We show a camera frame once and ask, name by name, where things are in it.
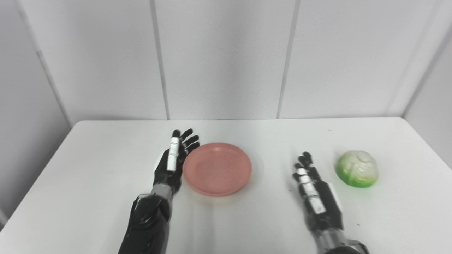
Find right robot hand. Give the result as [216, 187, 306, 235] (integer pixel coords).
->
[292, 151, 344, 235]

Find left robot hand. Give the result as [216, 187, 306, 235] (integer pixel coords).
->
[153, 128, 200, 194]

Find pink plate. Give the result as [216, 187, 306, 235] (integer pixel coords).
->
[183, 142, 253, 197]

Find green white cabbage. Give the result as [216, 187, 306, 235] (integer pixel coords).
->
[335, 150, 379, 188]

